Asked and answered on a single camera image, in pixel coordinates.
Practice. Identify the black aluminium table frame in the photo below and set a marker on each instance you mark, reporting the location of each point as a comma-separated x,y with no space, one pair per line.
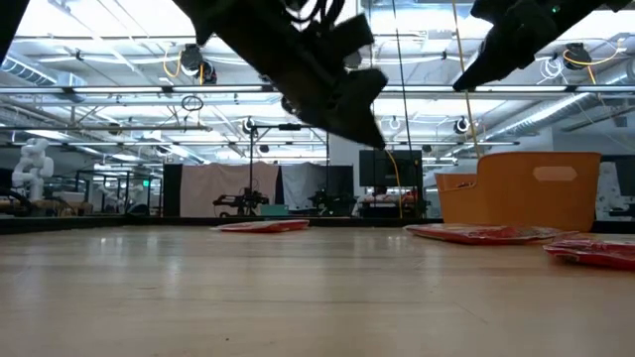
99,224

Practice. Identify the black camera stand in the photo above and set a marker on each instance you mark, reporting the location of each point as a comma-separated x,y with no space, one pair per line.
251,158

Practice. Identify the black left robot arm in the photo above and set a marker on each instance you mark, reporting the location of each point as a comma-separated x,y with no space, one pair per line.
233,25

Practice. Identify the black background screen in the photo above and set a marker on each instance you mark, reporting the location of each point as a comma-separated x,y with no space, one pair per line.
377,168

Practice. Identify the red popcorn bag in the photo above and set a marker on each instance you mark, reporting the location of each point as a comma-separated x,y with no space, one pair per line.
268,226
486,234
595,255

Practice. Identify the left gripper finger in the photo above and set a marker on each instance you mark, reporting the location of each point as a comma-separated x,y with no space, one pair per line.
357,109

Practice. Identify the orange plastic basket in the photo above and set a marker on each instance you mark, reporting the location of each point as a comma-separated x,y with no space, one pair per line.
521,198

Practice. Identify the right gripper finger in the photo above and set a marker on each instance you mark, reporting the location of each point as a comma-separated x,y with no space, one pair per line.
483,69

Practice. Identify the white curtain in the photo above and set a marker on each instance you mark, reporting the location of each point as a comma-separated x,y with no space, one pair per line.
300,183

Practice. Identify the black upright panel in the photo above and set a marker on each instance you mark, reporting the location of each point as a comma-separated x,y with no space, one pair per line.
172,191

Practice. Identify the pink curtain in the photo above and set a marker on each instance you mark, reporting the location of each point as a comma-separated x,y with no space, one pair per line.
223,188

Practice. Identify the black background robot rig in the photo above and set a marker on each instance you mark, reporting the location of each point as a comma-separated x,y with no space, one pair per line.
243,201

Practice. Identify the long ceiling light strip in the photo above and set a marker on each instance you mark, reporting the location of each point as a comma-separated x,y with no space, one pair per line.
149,89

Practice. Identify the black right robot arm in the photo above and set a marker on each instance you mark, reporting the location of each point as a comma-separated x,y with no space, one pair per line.
590,7

